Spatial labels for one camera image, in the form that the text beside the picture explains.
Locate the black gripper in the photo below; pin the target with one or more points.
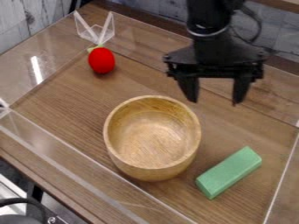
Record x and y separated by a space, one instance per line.
216 55

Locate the brown wooden bowl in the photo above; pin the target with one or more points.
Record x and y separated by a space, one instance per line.
152 135

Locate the green rectangular block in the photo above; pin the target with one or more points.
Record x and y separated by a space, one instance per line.
228 172

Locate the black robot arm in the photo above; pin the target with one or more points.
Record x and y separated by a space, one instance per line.
212 15

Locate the red plush strawberry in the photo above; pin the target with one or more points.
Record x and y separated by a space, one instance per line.
100 60

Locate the clear acrylic corner bracket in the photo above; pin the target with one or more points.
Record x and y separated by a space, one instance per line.
97 34

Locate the black table leg frame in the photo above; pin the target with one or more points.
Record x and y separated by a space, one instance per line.
38 211

